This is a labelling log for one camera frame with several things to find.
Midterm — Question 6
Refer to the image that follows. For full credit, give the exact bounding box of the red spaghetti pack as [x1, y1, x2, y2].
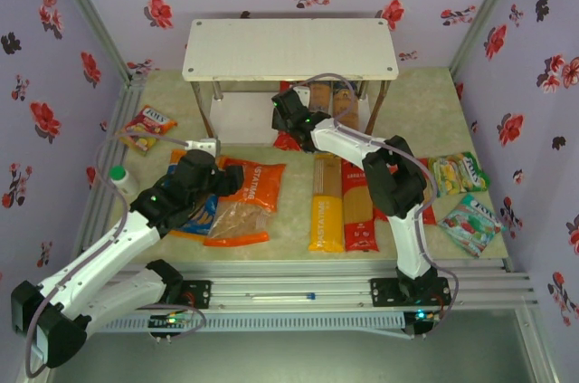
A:
[272, 81, 304, 152]
[341, 158, 379, 253]

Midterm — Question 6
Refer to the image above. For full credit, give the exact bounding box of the orange short pasta bag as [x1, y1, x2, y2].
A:
[203, 157, 287, 248]

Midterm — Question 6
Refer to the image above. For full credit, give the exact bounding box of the blue macaroni pasta bag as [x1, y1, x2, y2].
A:
[166, 149, 221, 239]

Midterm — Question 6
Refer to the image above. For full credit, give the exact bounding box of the blue gold Spaghetti 4 pack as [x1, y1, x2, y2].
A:
[332, 81, 361, 130]

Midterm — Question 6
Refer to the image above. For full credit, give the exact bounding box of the yellow spaghetti pack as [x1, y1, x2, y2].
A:
[308, 152, 345, 253]

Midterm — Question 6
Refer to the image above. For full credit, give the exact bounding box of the red short pasta bag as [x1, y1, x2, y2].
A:
[373, 158, 438, 225]

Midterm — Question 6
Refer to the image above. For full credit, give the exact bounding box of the white two-tier shelf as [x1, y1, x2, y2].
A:
[182, 18, 400, 148]

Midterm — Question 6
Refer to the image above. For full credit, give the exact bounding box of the white bottle green cap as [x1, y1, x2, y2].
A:
[109, 165, 138, 196]

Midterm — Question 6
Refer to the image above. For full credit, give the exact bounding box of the red orange Fox's candy bag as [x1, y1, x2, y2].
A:
[118, 105, 178, 157]

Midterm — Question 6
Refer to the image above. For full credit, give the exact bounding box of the white rod blue tip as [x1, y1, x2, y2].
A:
[246, 292, 317, 301]

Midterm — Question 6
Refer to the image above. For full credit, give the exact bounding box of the small circuit board green light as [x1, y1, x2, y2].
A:
[148, 313, 191, 328]

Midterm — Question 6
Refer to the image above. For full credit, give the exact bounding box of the green Fox's candy bag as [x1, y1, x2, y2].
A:
[427, 151, 492, 197]

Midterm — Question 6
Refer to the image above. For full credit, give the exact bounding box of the teal Fox's candy bag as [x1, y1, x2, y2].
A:
[437, 194, 508, 259]

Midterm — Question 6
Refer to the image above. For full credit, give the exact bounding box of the black controller box green light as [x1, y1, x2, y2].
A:
[404, 309, 442, 339]

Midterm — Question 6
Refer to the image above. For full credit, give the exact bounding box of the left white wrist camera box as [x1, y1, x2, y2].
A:
[185, 138, 223, 158]

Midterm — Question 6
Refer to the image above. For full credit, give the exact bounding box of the left arm grey cable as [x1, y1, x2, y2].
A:
[24, 131, 204, 378]

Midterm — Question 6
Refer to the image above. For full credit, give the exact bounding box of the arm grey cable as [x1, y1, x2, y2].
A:
[293, 72, 460, 339]
[24, 131, 204, 378]

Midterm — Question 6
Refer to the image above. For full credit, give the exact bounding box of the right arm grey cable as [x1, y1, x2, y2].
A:
[293, 72, 460, 339]

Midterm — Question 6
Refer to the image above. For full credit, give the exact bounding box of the aluminium profile frame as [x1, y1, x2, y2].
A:
[13, 0, 562, 383]

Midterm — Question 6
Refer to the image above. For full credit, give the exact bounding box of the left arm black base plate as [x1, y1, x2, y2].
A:
[129, 280, 213, 311]

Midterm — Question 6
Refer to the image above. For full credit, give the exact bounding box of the white slotted cable duct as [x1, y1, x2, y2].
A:
[61, 313, 406, 334]

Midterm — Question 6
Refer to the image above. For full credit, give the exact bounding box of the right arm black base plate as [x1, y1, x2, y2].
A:
[369, 277, 453, 307]

